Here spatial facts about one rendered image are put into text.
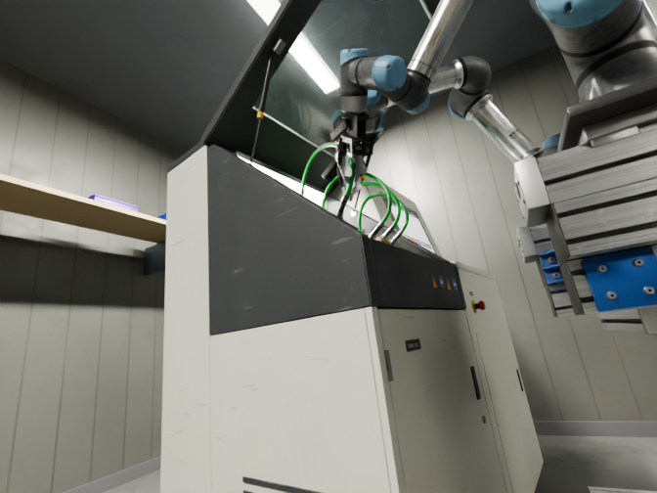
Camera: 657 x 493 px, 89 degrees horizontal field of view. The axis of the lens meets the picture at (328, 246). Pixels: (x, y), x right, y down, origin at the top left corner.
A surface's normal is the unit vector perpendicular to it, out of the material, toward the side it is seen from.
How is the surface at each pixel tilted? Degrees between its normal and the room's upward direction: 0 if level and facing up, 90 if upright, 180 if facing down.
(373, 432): 90
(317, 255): 90
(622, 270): 90
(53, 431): 90
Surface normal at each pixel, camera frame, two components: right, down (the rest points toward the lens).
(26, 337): 0.86, -0.23
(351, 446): -0.61, -0.15
